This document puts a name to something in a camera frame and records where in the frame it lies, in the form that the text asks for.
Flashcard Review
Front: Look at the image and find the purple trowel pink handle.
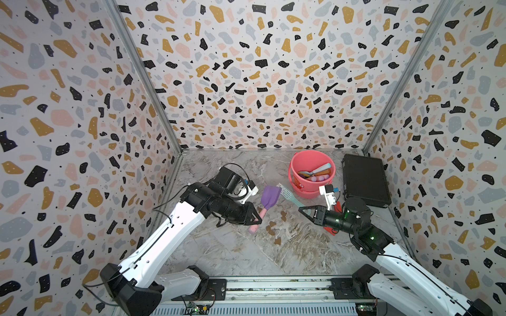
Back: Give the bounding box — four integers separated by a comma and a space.
307, 175, 330, 182
260, 186, 281, 219

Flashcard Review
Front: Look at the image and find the purple trowel pink handle front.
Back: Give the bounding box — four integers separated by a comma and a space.
260, 186, 281, 219

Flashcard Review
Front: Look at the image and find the yellow trowel wooden handle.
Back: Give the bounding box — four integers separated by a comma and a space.
298, 169, 332, 179

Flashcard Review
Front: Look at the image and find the light blue trowel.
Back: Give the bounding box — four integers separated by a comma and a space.
312, 163, 332, 175

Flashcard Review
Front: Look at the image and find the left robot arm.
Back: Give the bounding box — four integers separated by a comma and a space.
100, 165, 262, 315

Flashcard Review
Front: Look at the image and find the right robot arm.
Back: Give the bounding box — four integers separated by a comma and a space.
299, 197, 493, 315

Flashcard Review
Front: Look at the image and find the red block near bucket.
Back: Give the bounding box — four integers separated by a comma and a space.
334, 201, 343, 213

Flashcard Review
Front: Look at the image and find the pink plastic bucket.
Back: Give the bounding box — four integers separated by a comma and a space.
288, 150, 336, 199

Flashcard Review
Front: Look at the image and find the red block front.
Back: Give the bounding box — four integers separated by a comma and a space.
324, 227, 339, 236

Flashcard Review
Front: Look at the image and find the black case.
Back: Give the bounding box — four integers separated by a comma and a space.
342, 154, 391, 208

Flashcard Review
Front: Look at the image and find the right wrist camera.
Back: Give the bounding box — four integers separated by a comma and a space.
319, 184, 341, 211

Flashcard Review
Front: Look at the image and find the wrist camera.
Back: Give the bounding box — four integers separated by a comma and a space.
319, 184, 341, 211
238, 180, 258, 204

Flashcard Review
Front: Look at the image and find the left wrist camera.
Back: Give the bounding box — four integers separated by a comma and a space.
238, 180, 258, 204

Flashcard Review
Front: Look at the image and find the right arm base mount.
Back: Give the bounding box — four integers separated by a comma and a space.
329, 277, 370, 300

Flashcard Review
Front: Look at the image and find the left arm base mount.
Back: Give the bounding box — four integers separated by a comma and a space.
171, 279, 227, 302

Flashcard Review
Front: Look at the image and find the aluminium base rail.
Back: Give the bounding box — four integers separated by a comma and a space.
109, 275, 440, 316

